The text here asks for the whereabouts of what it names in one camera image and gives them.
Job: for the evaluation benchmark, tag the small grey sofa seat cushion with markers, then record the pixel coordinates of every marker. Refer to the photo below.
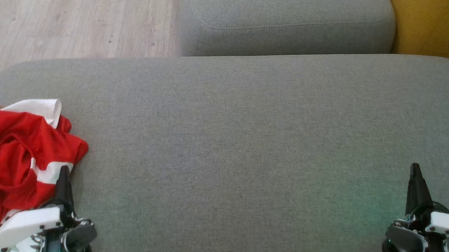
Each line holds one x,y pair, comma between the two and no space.
279,15

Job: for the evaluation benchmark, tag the large grey sofa seat cushion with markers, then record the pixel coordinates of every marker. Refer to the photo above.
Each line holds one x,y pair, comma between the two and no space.
246,151

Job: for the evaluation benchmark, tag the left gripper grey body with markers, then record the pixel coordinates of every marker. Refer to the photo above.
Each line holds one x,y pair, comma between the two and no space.
78,232

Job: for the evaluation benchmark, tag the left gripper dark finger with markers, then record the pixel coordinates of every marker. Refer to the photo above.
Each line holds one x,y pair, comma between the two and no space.
64,190

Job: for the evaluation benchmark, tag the red and white jersey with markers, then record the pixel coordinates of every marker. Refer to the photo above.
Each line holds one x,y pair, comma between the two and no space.
32,106

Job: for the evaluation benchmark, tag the wide yellow sofa backrest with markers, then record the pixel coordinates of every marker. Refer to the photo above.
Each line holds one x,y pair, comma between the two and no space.
441,26

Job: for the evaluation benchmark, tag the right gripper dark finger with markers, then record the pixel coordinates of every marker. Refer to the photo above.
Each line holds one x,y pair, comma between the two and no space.
417,191

